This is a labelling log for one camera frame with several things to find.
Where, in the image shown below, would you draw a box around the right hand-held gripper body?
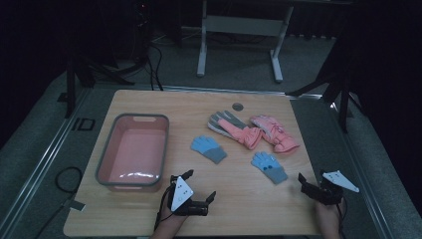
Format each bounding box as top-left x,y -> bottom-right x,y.
301,170 -> 360,206

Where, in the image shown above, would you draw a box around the grey tape piece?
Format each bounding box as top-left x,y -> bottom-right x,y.
68,198 -> 87,212

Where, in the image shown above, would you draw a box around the left hand-held gripper black cable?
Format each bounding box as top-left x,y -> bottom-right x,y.
153,184 -> 175,232

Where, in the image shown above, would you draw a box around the white metal desk frame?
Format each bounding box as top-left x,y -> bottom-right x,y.
196,0 -> 295,84

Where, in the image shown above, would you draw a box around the black hanging cables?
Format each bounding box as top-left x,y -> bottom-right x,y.
144,41 -> 164,92

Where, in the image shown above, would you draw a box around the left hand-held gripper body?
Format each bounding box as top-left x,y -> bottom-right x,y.
167,175 -> 210,217

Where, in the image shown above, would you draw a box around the person's left hand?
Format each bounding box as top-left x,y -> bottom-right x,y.
150,213 -> 189,239

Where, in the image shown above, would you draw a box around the pink plastic basin grey rim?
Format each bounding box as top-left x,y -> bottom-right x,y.
95,113 -> 170,193

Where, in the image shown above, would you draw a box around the hand-held gripper black cable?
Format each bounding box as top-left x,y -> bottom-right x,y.
336,198 -> 348,239
153,184 -> 175,232

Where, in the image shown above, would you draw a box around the person's right hand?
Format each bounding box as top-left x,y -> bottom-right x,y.
315,202 -> 343,239

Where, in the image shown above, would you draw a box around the plain blue knit glove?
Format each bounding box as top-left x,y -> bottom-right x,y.
190,134 -> 229,165

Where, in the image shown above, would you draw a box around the right hand-held gripper black cable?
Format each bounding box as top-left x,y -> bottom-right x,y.
336,198 -> 348,239

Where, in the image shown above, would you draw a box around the black metal stand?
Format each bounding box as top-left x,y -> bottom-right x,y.
58,54 -> 135,120
286,63 -> 364,134

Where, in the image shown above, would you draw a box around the pink quilted winter glove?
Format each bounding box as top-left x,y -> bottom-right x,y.
249,115 -> 301,154

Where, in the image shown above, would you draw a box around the black cable loop on floor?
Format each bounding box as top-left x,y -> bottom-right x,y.
54,165 -> 85,195

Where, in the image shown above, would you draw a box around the pink glove with grey palm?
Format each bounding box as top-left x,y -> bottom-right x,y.
207,110 -> 265,150

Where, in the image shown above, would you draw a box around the blue knit glove with dots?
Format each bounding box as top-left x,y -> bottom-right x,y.
250,151 -> 289,185

